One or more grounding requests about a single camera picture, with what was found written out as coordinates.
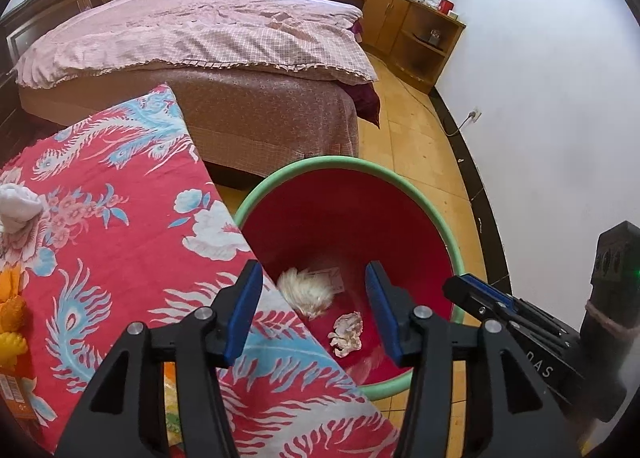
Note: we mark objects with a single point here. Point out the yellow printed packet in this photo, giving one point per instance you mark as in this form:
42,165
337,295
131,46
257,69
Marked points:
172,403

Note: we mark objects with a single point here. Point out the small red box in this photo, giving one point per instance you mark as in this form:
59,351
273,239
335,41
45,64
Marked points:
446,5

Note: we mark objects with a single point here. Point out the pink checked quilt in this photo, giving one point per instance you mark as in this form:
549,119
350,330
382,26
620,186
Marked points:
200,33

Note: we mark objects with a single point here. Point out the orange printed packet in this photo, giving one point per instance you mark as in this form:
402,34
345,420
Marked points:
15,395

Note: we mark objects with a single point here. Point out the white fluffy tuft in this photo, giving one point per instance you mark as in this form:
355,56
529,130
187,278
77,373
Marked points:
305,293

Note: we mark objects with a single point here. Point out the red floral tablecloth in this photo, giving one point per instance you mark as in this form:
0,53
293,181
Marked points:
125,238

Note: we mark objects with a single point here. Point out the crumpled white tissue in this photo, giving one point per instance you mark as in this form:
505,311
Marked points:
347,333

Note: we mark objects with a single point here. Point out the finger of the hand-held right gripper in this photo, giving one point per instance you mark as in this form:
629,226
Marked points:
487,290

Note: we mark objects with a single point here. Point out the white crumpled cloth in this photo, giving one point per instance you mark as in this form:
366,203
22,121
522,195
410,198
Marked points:
17,208

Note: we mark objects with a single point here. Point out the yellow bumpy plastic toy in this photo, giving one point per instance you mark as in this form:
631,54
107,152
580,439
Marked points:
12,348

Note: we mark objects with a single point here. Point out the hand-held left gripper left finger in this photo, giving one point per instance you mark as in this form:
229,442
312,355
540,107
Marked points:
246,308

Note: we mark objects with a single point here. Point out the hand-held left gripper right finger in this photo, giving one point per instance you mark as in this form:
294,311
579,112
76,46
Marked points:
381,310

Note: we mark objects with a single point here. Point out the red basin with green rim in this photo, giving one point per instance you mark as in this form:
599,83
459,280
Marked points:
340,218

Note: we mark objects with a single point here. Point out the bed with pink cover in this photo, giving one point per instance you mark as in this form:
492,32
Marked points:
280,118

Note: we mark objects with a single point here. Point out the pale paper card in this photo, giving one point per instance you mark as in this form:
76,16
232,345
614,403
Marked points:
334,280

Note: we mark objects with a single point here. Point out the light wooden cabinet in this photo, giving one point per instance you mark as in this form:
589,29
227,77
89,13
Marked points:
395,18

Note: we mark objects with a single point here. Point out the maroon cloth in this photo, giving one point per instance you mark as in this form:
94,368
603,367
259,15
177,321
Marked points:
369,98

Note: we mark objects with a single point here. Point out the white wall socket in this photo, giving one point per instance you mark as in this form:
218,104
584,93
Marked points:
475,115

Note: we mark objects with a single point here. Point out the orange plastic toy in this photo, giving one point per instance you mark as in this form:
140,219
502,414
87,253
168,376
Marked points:
10,310

